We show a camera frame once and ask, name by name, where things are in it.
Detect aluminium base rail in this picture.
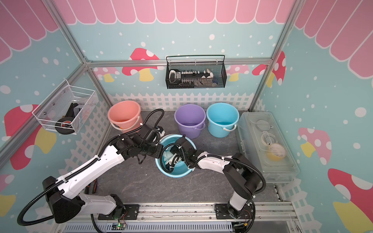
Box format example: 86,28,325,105
52,202,303,233

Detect red handled pliers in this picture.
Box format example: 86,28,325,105
92,179,98,194

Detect teal bucket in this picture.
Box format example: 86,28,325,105
206,103,240,138
155,134,197,178

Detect pink bucket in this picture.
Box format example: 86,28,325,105
107,101,143,133

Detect clear plastic storage box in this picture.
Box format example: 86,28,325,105
236,112,300,183

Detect white power strip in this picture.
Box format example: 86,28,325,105
166,69,214,86

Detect black wire wall basket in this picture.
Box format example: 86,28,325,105
165,55,227,89

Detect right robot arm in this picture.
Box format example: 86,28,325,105
156,135,267,218

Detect purple bucket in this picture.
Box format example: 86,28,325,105
174,104,206,139

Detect white wire wall basket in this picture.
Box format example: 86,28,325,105
32,80,99,135

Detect black tape dispenser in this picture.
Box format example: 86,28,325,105
55,103,78,135

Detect light green cloth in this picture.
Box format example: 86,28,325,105
162,150,173,164

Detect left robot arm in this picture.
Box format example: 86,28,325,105
17,109,164,226

